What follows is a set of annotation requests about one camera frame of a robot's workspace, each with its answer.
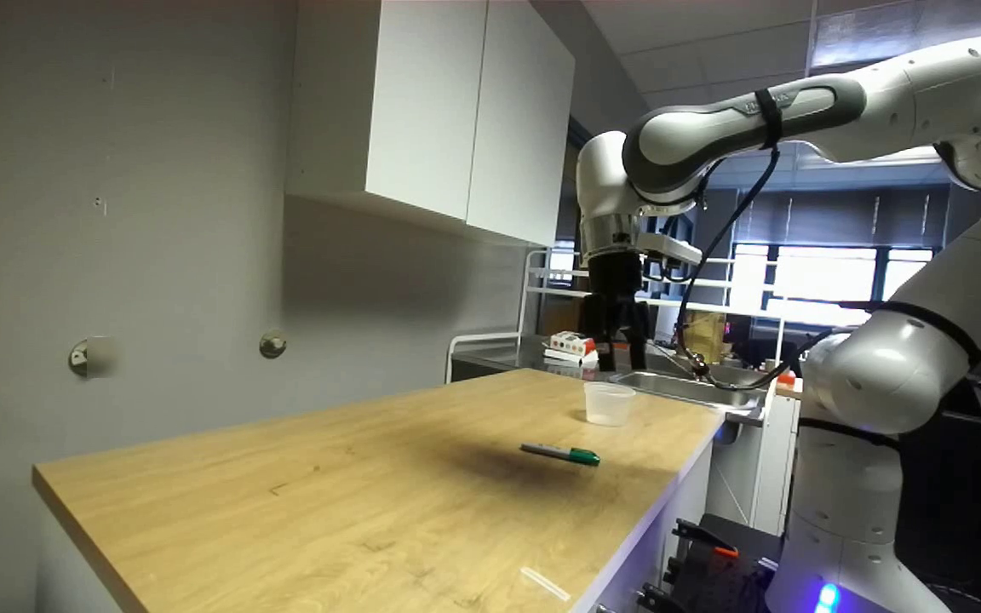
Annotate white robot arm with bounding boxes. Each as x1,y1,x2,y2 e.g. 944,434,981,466
576,36,981,613

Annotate white tape strip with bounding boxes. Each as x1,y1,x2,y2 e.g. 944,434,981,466
517,564,571,604

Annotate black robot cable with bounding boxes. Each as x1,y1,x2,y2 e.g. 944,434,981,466
675,90,789,396

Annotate wall outlet fixture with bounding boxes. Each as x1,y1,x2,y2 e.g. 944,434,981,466
254,335,287,362
68,337,121,378

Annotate left wall outlet fixture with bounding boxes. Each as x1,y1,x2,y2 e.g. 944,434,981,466
68,337,121,378

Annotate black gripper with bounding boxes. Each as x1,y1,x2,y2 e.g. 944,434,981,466
588,251,647,370

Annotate black and red tool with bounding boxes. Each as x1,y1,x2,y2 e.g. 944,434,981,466
633,513,780,613

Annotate right wall outlet fixture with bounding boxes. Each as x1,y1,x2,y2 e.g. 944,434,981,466
254,335,287,362

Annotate white metal shelf frame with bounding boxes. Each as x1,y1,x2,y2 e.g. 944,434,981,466
443,242,597,380

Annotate clear plastic bowl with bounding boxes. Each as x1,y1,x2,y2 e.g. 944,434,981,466
583,380,638,427

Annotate green marker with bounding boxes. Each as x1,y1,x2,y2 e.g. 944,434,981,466
517,444,600,466

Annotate white wall cabinet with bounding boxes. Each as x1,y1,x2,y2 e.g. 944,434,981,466
287,0,576,245

